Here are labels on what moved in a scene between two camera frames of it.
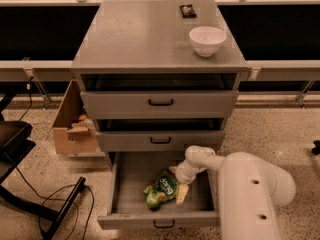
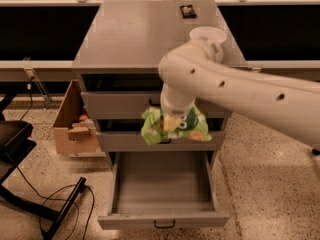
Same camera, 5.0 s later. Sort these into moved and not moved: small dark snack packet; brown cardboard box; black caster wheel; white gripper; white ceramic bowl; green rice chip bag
Moved: green rice chip bag; white gripper
Not moved: white ceramic bowl; black caster wheel; small dark snack packet; brown cardboard box
